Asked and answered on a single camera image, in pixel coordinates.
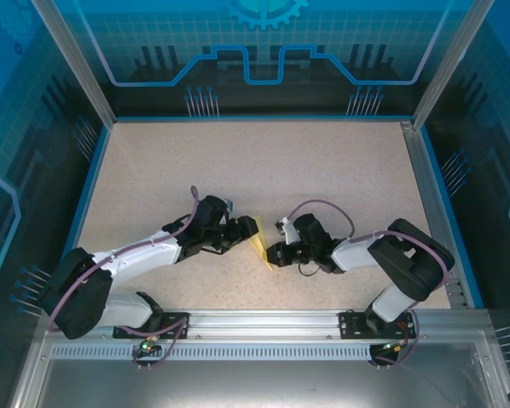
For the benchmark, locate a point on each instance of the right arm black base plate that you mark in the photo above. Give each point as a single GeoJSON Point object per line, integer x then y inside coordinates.
{"type": "Point", "coordinates": [350, 325]}

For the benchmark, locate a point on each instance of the aluminium mounting rail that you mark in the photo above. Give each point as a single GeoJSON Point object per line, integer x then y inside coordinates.
{"type": "Point", "coordinates": [263, 323]}

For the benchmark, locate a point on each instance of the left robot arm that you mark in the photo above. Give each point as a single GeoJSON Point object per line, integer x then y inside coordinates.
{"type": "Point", "coordinates": [144, 257]}

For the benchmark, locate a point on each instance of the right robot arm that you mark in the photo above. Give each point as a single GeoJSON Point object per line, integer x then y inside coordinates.
{"type": "Point", "coordinates": [357, 255]}

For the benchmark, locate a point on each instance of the aluminium frame post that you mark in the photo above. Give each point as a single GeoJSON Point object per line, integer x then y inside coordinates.
{"type": "Point", "coordinates": [445, 72]}
{"type": "Point", "coordinates": [84, 72]}

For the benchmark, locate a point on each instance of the blue table border trim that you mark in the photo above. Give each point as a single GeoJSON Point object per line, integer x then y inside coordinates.
{"type": "Point", "coordinates": [81, 212]}

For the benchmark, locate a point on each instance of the yellow paper sheet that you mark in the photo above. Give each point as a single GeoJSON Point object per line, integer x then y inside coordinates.
{"type": "Point", "coordinates": [259, 244]}

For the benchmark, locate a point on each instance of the connector with green light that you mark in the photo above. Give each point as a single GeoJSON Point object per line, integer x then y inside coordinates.
{"type": "Point", "coordinates": [149, 346]}
{"type": "Point", "coordinates": [393, 346]}

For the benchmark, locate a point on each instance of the blue printed gear panel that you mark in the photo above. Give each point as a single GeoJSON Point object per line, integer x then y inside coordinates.
{"type": "Point", "coordinates": [259, 98]}

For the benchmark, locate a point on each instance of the aluminium side rail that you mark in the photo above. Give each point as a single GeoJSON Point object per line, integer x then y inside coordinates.
{"type": "Point", "coordinates": [423, 170]}

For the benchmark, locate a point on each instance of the blue printed side panel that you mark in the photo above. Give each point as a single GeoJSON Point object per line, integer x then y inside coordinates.
{"type": "Point", "coordinates": [17, 170]}
{"type": "Point", "coordinates": [493, 170]}

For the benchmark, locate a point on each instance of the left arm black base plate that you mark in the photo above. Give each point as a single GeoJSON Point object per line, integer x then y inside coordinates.
{"type": "Point", "coordinates": [118, 335]}

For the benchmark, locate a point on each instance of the metal sheet tray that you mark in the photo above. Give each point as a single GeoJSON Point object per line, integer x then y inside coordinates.
{"type": "Point", "coordinates": [259, 387]}

